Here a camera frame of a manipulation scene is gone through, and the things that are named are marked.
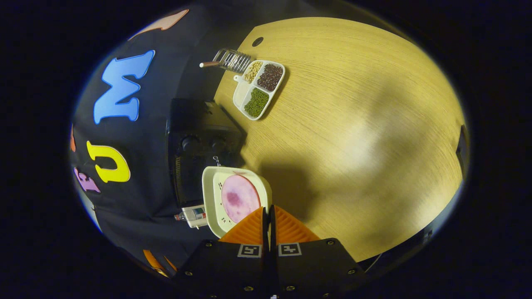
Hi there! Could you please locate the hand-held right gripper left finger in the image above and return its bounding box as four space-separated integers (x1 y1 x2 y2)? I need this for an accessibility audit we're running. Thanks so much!
175 206 273 299

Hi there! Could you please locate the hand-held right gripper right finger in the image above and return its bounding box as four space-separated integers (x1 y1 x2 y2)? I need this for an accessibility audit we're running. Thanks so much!
270 205 366 299

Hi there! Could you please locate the pink ham slice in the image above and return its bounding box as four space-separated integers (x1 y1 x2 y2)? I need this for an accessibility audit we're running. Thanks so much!
221 174 261 224

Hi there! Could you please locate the cream square plate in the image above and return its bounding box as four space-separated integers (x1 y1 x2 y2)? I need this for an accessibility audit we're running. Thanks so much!
202 166 273 240

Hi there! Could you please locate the black electric oven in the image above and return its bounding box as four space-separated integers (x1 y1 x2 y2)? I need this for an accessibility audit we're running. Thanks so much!
166 98 246 208

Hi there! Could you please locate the white toaster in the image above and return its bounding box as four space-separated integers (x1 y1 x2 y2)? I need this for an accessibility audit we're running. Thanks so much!
183 205 208 229

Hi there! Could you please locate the black backdrop cloth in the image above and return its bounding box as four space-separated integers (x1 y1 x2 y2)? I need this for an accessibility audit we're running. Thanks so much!
69 2 266 277

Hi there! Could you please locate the white divided bean dish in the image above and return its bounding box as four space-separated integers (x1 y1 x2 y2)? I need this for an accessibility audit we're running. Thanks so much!
233 60 286 121

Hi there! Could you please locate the metal wire holder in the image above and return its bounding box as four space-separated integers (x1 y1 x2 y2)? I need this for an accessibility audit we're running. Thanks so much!
213 48 252 75

